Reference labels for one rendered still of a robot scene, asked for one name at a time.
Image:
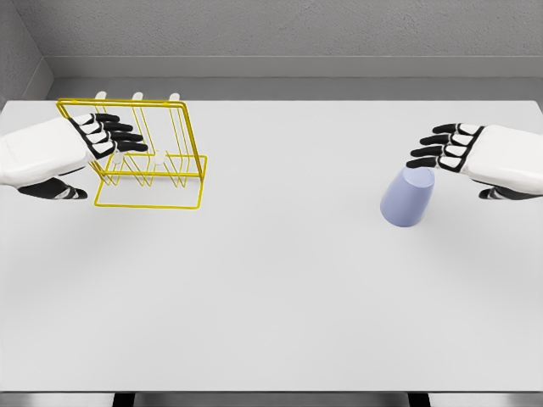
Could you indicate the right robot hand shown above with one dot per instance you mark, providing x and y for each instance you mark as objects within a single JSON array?
[{"x": 505, "y": 157}]

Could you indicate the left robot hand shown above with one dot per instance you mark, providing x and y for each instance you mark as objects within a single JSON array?
[{"x": 46, "y": 148}]

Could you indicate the pale blue cup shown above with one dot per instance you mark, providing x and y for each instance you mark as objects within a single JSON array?
[{"x": 407, "y": 197}]

